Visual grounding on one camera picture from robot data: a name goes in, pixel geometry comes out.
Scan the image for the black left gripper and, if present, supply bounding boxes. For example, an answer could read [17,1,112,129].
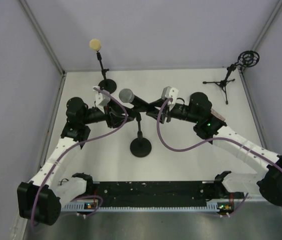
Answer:
[81,95,134,128]

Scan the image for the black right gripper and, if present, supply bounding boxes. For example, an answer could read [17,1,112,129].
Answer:
[146,98,200,124]

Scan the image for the glitter rhinestone microphone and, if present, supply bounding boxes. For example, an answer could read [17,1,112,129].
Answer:
[211,109,225,122]

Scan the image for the black tripod shock-mount stand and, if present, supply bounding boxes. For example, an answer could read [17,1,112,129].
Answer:
[202,50,260,105]

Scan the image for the grey microphone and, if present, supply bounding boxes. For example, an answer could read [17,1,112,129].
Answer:
[119,88,150,111]

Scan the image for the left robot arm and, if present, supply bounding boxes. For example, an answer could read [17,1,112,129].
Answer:
[17,97,134,227]

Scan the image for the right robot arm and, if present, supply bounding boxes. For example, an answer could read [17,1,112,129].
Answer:
[146,92,282,207]

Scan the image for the black round-base mic stand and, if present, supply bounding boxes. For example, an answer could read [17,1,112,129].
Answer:
[97,51,117,94]

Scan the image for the cream yellow microphone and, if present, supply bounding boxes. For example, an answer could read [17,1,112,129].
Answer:
[89,38,102,52]

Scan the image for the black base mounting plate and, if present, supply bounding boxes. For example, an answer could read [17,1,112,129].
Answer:
[87,181,243,208]

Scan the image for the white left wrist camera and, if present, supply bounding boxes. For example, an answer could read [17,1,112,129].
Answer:
[93,86,111,114]

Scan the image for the aluminium frame rail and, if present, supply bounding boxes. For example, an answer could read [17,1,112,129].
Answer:
[23,194,282,240]

